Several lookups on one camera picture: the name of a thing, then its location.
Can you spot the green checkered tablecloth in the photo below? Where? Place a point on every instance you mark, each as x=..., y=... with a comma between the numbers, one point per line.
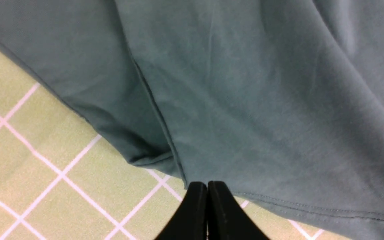
x=59, y=180

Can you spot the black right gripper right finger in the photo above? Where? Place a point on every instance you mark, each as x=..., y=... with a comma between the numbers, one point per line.
x=226, y=220

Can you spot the green long-sleeved shirt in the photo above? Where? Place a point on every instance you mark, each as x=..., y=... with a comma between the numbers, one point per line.
x=283, y=100

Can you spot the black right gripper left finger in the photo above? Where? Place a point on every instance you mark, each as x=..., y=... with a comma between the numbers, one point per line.
x=189, y=222

